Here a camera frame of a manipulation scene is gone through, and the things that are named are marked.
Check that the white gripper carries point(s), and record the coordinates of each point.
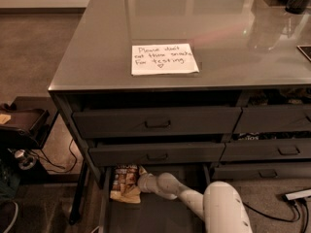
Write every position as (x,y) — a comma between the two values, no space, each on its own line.
(145,183)

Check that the brown chip bag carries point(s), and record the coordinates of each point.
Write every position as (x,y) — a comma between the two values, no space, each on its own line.
(124,187)

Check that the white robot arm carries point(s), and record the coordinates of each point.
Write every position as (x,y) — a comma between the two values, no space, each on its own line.
(220,206)

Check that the middle left grey drawer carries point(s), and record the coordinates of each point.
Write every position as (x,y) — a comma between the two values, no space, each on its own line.
(160,153)

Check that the grey drawer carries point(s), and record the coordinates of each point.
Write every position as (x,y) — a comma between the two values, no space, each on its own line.
(274,118)
(149,122)
(287,170)
(160,153)
(267,150)

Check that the bottom left open drawer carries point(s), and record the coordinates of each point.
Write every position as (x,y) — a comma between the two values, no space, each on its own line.
(155,214)

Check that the top left grey drawer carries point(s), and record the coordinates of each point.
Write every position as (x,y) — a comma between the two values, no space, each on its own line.
(149,122)

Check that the bottom right grey drawer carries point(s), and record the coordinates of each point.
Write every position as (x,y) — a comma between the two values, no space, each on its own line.
(287,170)

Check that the middle right grey drawer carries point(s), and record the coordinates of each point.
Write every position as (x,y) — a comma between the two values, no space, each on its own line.
(267,150)

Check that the grey metal drawer cabinet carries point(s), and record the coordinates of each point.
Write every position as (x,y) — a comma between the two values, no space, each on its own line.
(240,47)

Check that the top right grey drawer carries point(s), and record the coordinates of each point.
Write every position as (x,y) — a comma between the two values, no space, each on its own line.
(274,118)

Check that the snack bags in right drawer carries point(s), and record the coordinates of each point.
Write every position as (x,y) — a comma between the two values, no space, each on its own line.
(267,97)

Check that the white handwritten paper note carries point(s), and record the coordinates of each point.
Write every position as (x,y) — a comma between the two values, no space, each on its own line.
(162,59)

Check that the dark side cart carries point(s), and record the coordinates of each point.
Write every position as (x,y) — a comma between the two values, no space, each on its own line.
(30,123)

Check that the white power strip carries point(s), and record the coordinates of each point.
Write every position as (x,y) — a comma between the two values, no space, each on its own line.
(298,194)

